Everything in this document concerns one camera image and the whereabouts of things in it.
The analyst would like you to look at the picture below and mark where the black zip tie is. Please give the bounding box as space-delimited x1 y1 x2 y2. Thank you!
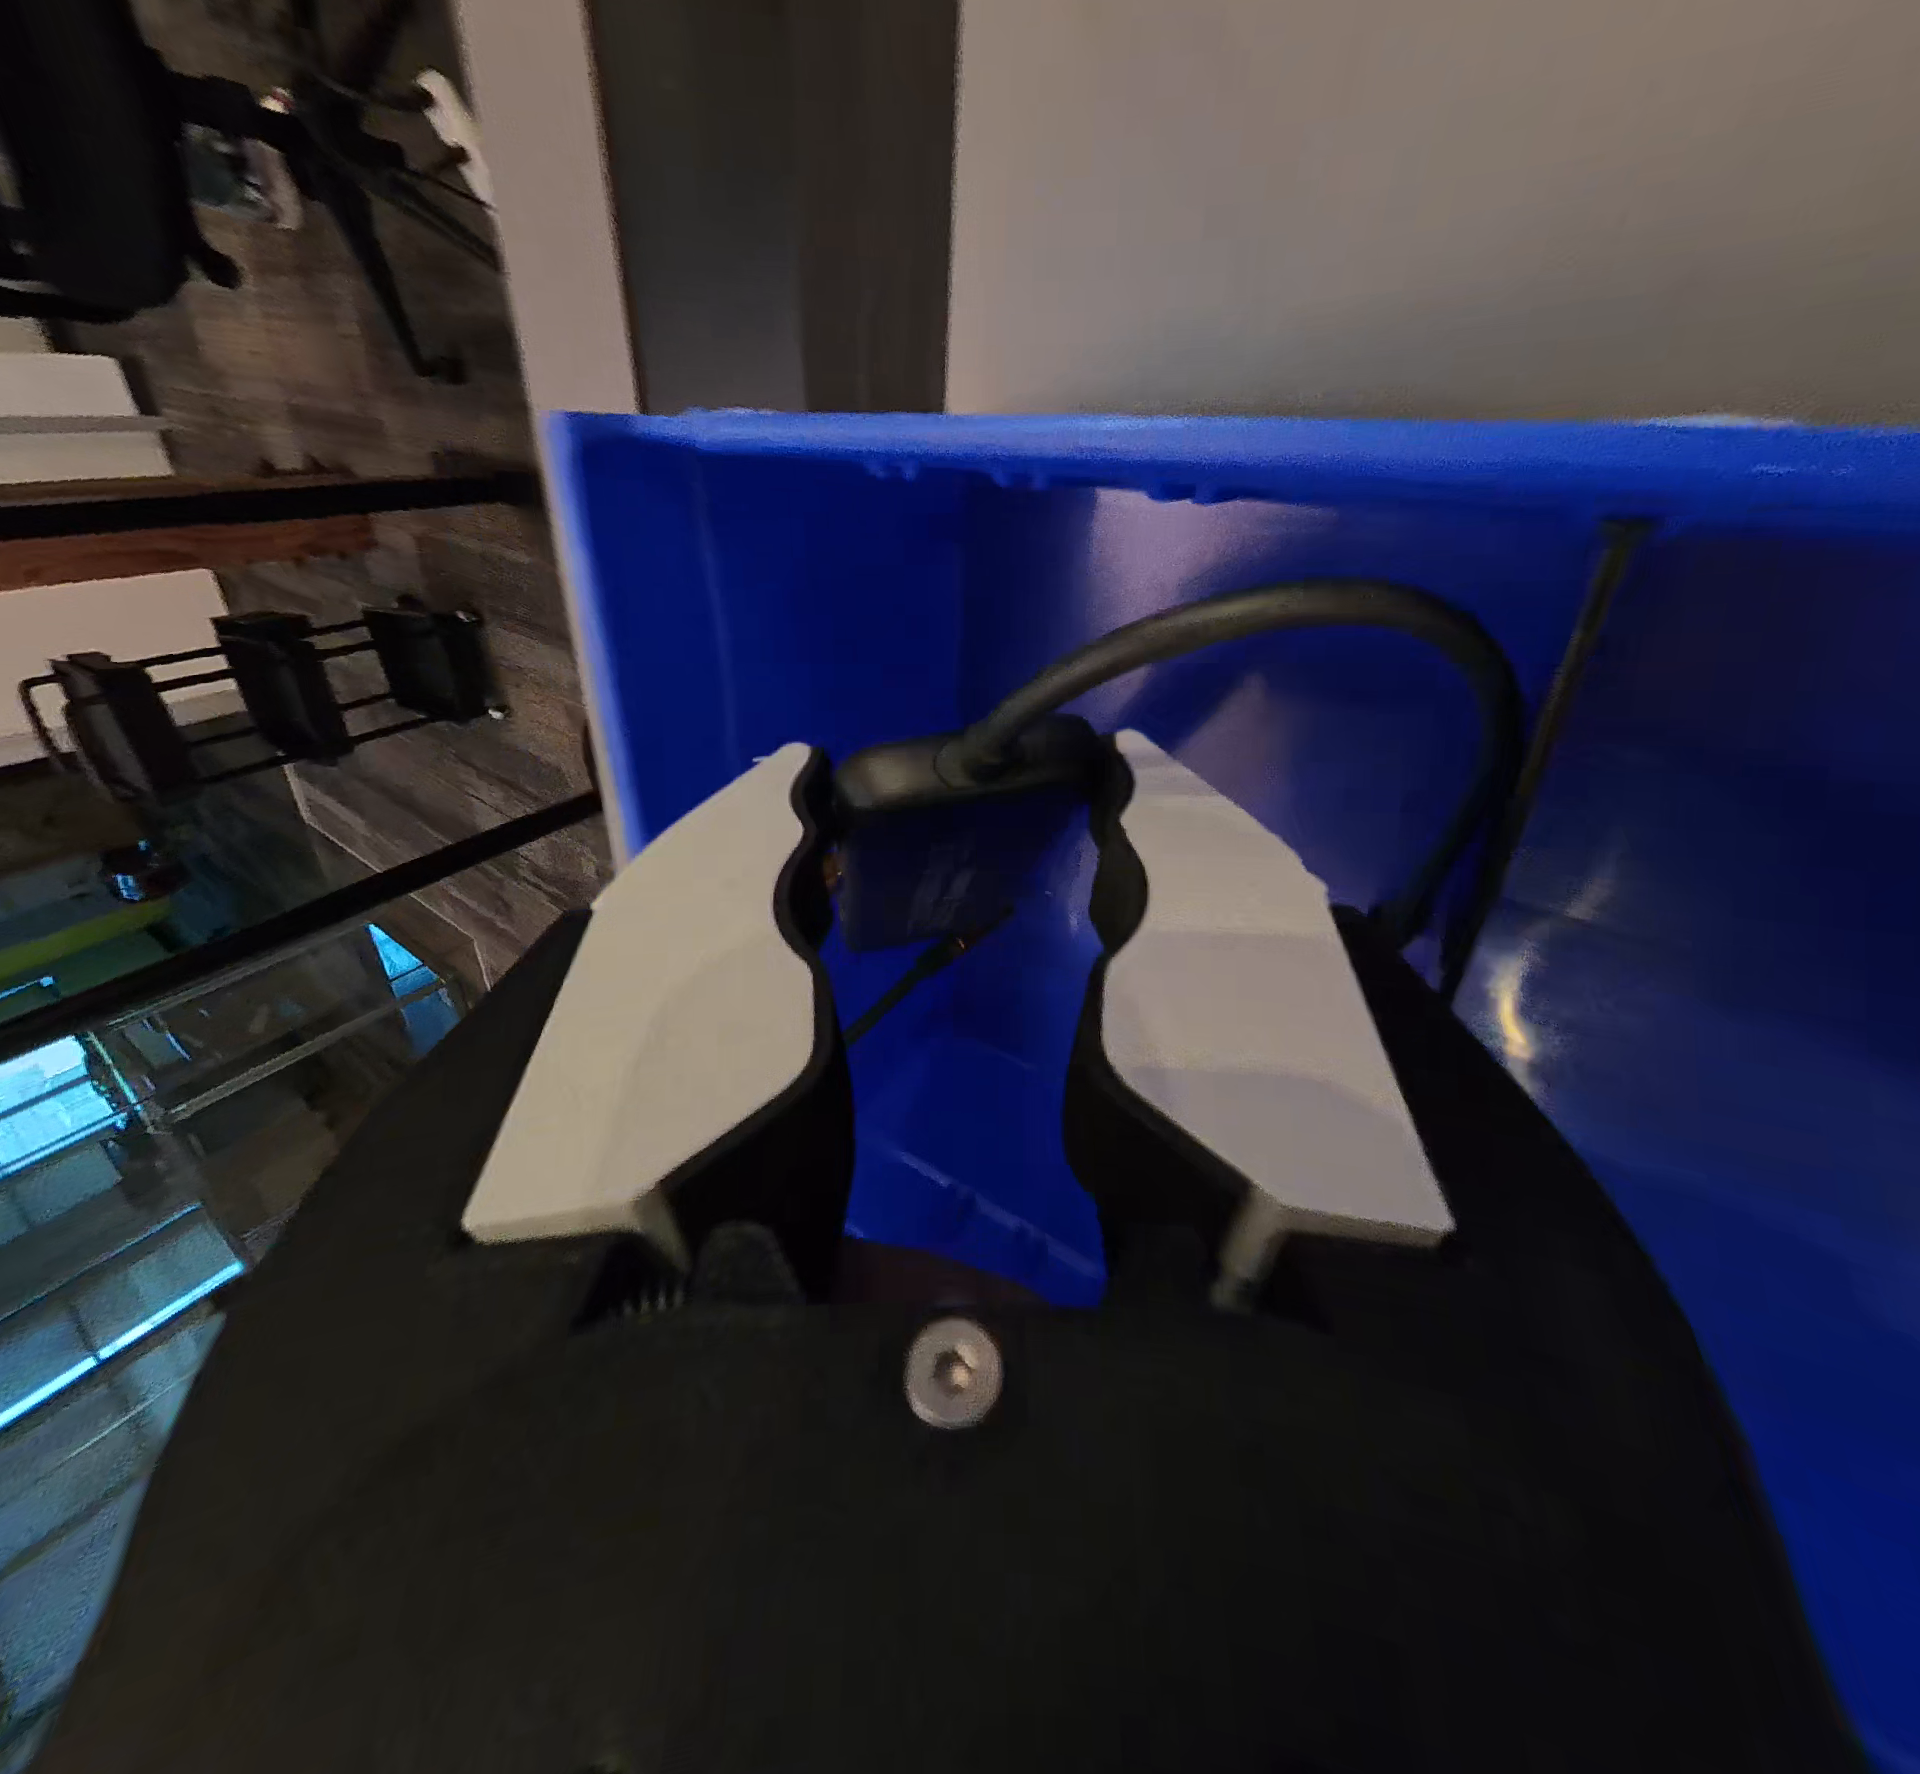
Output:
1436 519 1656 999

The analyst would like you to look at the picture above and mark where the black rack with holders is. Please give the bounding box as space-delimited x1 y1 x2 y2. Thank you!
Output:
20 601 513 803

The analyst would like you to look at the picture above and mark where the black office chair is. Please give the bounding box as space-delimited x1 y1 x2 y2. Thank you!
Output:
0 0 244 325

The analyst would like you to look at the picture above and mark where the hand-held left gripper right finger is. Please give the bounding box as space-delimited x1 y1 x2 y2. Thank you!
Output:
1065 728 1458 1308

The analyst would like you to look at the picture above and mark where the black cable with metal plug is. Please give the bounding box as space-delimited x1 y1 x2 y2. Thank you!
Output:
827 578 1524 959

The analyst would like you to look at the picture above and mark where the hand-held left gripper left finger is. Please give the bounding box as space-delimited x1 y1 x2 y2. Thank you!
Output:
459 741 859 1287

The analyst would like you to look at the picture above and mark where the black tripod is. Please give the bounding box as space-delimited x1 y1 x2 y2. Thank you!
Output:
182 64 506 384

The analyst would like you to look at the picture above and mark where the blue plastic bin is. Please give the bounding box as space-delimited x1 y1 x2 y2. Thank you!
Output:
541 410 1920 1774

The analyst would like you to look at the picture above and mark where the thin black wire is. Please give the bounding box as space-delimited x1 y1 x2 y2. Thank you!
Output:
843 904 1020 1049

